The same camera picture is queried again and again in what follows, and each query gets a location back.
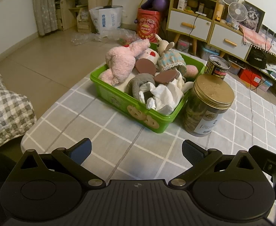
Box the clear box blue lid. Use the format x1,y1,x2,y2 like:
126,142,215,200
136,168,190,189
200,46,221,59

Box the grey fleece cloth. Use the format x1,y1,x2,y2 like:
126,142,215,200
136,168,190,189
126,73,161,104

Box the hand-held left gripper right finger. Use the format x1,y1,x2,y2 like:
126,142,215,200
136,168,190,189
168,140,262,190

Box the white garment with ties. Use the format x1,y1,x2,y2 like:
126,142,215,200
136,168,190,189
138,80,185,115

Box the purple ball toy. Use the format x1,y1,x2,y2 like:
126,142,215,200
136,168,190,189
140,0,171,12

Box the santa plush toy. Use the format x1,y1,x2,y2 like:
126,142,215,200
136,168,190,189
138,48,161,66

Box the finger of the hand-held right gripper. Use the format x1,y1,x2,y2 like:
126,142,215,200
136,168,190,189
249,145,276,167

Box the red printed bucket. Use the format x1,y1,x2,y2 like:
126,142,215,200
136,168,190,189
136,8,168,44

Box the clear storage box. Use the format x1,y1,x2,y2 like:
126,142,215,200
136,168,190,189
258,79,273,92
228,59,245,74

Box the checkered grey cushion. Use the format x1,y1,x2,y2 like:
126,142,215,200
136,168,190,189
0,62,37,150

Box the pink plush rabbit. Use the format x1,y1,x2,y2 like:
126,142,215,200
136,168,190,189
98,39,151,86

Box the tall wooden shelf cabinet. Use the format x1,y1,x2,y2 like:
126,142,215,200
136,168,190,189
166,0,223,54

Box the wooden bookshelf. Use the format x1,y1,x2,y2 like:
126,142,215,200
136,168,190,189
53,0,112,32

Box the green plastic bin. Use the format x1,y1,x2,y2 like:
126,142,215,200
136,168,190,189
90,42,205,134

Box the bunny doll blue dress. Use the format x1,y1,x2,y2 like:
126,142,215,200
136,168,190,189
154,34,187,72

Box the clear plastic wrap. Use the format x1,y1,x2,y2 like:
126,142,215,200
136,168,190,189
71,28,141,46

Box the black box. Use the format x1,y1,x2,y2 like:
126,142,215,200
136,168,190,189
246,47,268,67

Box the orange storage box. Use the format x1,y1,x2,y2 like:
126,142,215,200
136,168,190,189
238,68,262,87

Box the white drawer wooden handle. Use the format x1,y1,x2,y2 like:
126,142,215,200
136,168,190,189
167,10,212,40
209,24,250,56

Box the white cloth bundle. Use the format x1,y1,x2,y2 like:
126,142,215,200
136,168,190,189
173,72,195,93

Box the gold lid jar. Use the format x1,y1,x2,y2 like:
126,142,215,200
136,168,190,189
181,74,235,137

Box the pink table runner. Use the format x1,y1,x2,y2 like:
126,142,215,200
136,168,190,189
239,24,276,64

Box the clear box pink contents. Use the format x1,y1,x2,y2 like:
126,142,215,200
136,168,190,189
177,39,192,52

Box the printed tin can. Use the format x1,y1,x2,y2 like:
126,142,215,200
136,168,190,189
204,55,231,80

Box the long low wooden cabinet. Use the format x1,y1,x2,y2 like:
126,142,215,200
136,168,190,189
245,40,276,99

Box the patterned curtain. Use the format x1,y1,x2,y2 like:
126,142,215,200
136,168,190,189
32,0,58,37

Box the small white desk fan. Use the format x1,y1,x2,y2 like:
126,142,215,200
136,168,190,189
228,2,248,30

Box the pink knitted ball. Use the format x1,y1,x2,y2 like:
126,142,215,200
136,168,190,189
183,65,199,78

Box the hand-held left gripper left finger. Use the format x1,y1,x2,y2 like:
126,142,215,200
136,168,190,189
13,138,105,191

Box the framed animal picture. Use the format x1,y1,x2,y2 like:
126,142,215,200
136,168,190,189
240,0,266,32

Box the wall power strip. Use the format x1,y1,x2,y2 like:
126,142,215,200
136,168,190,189
261,25,276,39

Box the grey checked blanket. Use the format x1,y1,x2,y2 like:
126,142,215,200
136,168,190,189
20,59,276,186

